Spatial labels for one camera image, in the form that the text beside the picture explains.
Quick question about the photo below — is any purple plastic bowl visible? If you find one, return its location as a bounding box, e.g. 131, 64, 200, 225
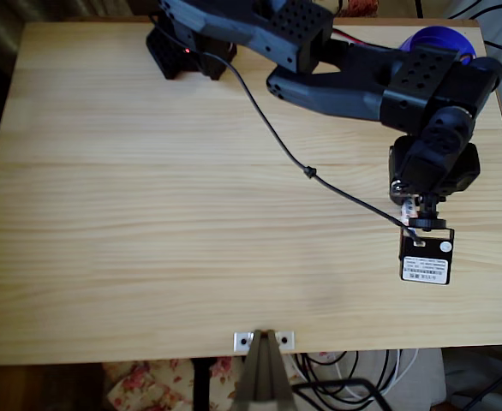
398, 25, 479, 68

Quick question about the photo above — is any floral patterned cloth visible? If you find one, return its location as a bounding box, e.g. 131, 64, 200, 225
336, 0, 380, 18
104, 359, 252, 411

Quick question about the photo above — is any black camera box white label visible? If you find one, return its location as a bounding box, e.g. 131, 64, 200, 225
398, 193, 456, 287

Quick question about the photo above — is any black camera cable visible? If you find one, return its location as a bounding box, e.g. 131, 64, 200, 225
147, 15, 419, 241

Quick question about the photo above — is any white cable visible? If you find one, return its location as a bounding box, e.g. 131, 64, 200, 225
287, 348, 419, 399

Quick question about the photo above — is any silver metal mounting bracket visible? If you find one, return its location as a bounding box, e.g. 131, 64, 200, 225
233, 330, 296, 352

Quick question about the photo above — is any metal clamp bracket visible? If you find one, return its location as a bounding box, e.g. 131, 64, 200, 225
231, 328, 297, 411

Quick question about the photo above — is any black table leg post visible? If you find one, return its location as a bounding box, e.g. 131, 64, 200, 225
192, 358, 212, 411

